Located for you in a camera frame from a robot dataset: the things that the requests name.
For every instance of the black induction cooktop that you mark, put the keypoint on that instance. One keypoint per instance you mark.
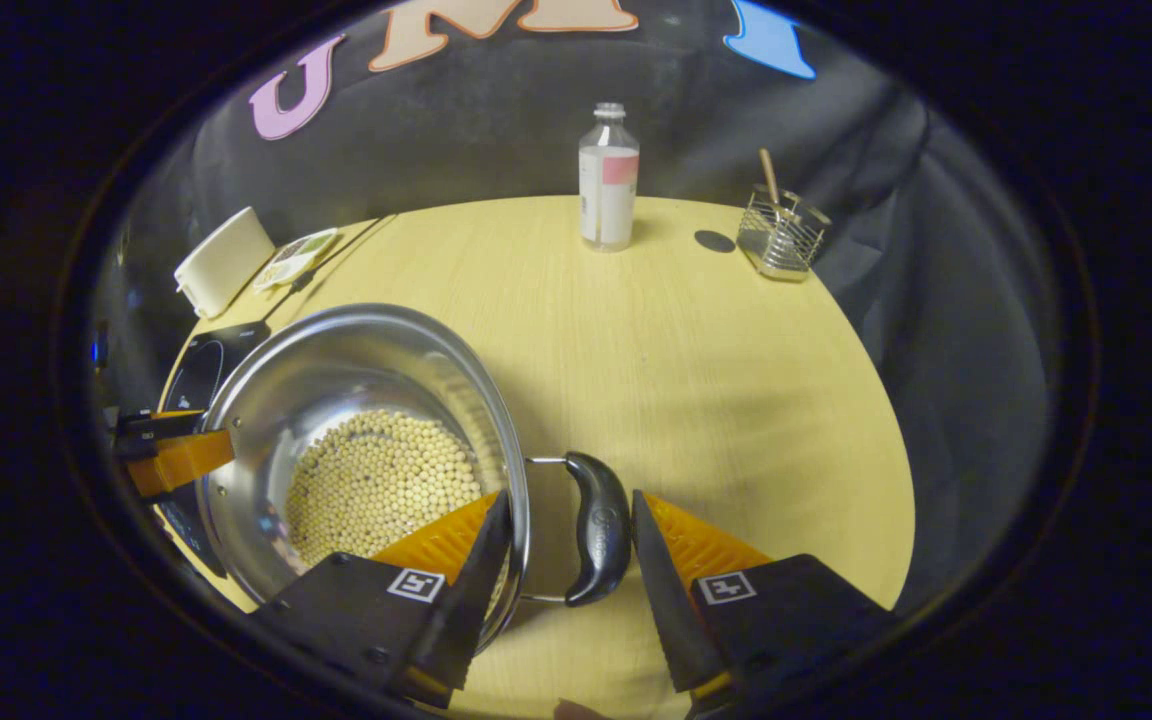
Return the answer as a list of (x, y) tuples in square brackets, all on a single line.
[(201, 375)]

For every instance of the black backdrop cloth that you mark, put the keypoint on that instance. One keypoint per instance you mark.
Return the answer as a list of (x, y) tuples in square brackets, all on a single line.
[(496, 130)]

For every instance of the white toaster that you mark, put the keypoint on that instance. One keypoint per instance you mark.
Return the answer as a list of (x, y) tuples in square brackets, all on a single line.
[(224, 260)]

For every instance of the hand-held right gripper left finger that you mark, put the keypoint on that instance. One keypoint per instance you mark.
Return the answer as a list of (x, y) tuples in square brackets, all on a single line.
[(476, 600)]

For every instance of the white divided bean plate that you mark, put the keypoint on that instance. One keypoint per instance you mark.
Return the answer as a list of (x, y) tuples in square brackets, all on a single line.
[(296, 258)]

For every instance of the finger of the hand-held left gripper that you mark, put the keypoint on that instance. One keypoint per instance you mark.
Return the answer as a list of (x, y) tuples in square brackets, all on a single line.
[(186, 462), (156, 430)]

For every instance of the pile of soybeans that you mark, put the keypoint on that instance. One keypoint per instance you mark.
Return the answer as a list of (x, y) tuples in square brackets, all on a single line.
[(376, 480)]

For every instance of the clear bottle with pink label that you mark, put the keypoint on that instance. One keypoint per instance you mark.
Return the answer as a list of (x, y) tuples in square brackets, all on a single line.
[(608, 190)]

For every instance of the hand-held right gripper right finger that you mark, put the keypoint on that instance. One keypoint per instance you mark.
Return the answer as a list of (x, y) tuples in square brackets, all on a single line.
[(666, 610)]

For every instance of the stainless steel pot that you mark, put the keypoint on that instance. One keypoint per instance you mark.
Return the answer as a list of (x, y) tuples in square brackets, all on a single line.
[(356, 370)]

